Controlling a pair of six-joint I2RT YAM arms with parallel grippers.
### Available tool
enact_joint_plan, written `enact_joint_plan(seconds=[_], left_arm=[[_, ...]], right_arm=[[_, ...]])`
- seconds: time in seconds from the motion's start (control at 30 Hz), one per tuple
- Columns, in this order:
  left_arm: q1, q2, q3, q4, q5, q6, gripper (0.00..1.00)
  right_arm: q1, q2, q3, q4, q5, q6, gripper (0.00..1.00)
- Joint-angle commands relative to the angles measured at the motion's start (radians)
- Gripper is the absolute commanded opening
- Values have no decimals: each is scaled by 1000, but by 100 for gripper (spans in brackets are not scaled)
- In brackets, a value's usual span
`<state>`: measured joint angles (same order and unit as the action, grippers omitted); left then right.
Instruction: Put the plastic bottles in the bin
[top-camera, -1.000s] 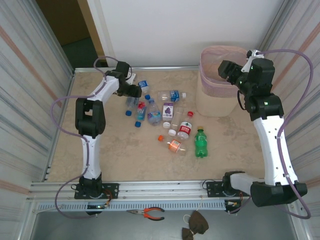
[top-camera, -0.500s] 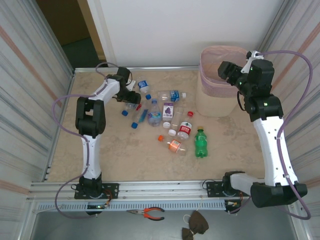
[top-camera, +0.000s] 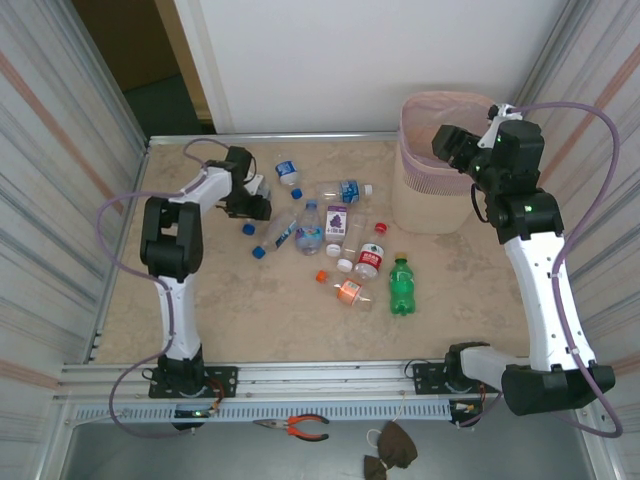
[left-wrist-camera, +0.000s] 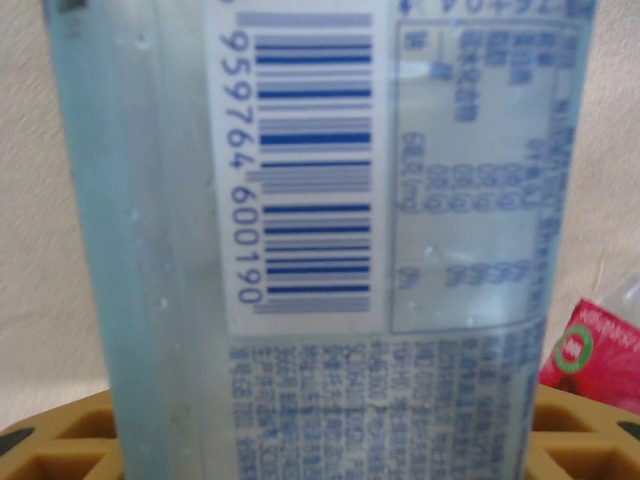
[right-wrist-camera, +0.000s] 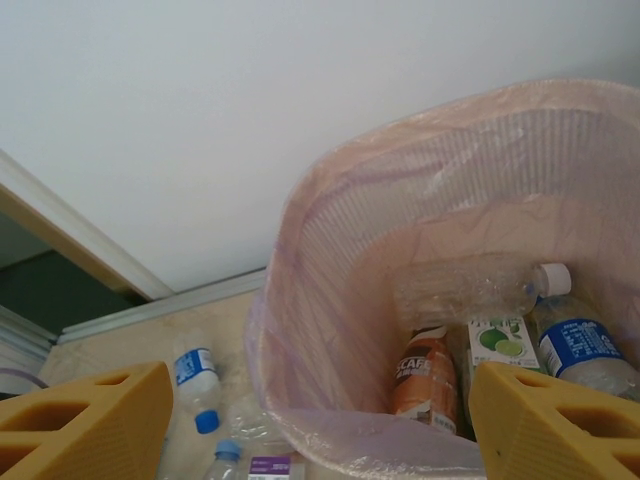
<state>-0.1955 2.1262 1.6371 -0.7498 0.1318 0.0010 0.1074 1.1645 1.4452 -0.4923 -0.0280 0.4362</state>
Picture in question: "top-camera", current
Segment bottle purple grape label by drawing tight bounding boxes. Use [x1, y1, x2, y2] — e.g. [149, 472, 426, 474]
[324, 204, 349, 257]

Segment clear bottle orange label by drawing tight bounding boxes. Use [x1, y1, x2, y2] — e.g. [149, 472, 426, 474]
[314, 269, 375, 312]

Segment brown cloth pouch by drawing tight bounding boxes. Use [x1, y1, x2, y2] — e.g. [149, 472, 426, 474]
[362, 419, 419, 480]

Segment blue-label bottle white cap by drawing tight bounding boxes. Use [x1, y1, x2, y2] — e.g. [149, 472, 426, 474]
[314, 179, 375, 205]

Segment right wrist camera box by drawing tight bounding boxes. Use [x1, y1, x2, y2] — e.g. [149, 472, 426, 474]
[480, 102, 522, 150]

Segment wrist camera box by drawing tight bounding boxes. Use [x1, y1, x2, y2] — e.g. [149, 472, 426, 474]
[480, 102, 522, 150]
[247, 173, 272, 200]

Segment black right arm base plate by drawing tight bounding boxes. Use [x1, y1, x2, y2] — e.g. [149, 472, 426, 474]
[411, 360, 504, 396]

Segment slotted white cable duct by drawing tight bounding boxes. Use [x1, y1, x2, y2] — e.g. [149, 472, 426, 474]
[72, 401, 454, 422]

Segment water bottle red label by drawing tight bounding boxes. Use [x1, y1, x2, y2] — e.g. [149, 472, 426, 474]
[352, 221, 390, 282]

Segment short blue-label bottle blue cap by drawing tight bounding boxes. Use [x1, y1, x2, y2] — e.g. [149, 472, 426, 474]
[274, 155, 305, 201]

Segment slim clear unlabelled bottle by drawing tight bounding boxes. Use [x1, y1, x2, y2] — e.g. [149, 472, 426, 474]
[335, 213, 370, 274]

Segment pink bin liner bag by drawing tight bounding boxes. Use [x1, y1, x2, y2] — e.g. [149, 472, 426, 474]
[398, 91, 501, 194]

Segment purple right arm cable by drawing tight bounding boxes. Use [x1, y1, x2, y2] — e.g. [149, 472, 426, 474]
[457, 101, 625, 440]

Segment small black control board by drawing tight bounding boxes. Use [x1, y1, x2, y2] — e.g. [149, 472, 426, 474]
[172, 407, 221, 420]
[449, 399, 487, 417]

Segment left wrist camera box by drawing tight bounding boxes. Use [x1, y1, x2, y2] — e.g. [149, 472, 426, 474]
[247, 173, 272, 200]

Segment beige plastic waste bin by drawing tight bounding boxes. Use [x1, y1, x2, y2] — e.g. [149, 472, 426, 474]
[391, 91, 503, 235]

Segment bottle blue and red label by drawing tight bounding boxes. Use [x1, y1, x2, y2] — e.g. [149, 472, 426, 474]
[251, 212, 300, 260]

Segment orange-handled pliers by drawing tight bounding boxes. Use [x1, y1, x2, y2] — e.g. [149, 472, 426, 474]
[252, 413, 331, 442]

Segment corrugated metal side panel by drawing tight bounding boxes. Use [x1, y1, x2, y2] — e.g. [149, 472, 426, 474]
[492, 0, 640, 480]
[0, 0, 151, 480]

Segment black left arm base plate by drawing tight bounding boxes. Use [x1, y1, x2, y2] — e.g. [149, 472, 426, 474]
[148, 366, 239, 400]

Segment bottle colourful blue label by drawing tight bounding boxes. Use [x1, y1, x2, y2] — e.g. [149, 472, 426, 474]
[293, 198, 325, 257]

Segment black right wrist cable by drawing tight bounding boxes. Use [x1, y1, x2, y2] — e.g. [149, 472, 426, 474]
[469, 180, 490, 225]

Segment grey metal lower shelf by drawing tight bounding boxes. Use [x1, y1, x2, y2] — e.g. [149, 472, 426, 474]
[59, 417, 601, 480]

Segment white door frame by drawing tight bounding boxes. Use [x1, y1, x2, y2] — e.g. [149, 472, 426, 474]
[172, 0, 236, 135]

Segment green soda bottle yellow cap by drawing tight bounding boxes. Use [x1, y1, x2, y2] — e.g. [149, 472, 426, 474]
[388, 252, 417, 317]

